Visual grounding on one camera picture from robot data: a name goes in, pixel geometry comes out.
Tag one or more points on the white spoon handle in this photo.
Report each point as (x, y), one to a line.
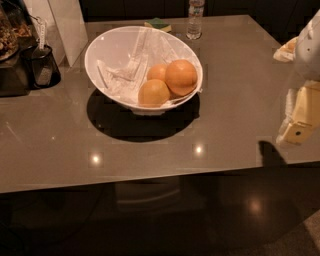
(41, 33)

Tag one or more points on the white board panel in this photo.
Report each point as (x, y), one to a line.
(65, 27)

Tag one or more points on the green yellow sponge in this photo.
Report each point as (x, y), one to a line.
(159, 24)

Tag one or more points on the clear plastic water bottle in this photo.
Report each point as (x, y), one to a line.
(195, 14)

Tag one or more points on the large orange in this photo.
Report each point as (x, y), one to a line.
(181, 77)

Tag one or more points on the front left orange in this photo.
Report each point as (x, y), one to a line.
(153, 93)

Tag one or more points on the black tray stand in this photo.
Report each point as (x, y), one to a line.
(14, 78)

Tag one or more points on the white bowl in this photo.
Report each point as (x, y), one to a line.
(118, 60)

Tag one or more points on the clear plastic bag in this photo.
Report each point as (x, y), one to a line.
(143, 69)

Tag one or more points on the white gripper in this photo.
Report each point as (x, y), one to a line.
(309, 55)

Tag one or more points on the back orange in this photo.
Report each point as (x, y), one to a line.
(157, 71)

